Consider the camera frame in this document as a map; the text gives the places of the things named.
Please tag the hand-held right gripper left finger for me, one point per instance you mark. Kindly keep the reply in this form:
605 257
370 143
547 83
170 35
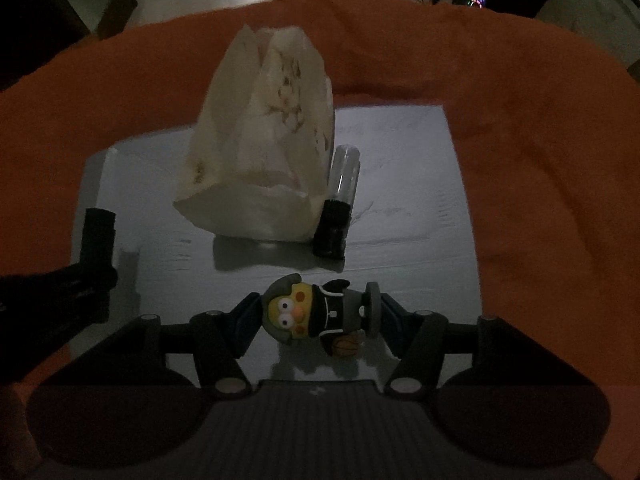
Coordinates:
245 325

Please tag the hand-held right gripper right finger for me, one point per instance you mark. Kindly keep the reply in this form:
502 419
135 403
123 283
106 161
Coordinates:
395 327

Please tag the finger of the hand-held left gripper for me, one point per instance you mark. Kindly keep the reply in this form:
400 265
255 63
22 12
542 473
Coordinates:
35 340
60 287

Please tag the yellow-faced toy figurine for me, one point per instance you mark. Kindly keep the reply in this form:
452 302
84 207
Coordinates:
325 315

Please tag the clear tube with black cap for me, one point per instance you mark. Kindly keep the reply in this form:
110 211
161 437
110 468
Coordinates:
330 230

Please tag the white box lid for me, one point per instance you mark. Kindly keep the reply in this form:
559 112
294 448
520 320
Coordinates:
410 185

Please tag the white tissue pack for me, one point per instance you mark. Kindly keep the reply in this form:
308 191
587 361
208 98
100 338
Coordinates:
260 160

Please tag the orange blanket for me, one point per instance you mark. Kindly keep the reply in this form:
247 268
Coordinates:
525 160

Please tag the dark wooden cabinet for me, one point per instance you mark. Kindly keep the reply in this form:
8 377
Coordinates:
30 10

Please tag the white cabinet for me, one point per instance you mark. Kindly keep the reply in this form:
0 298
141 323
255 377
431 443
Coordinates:
590 0

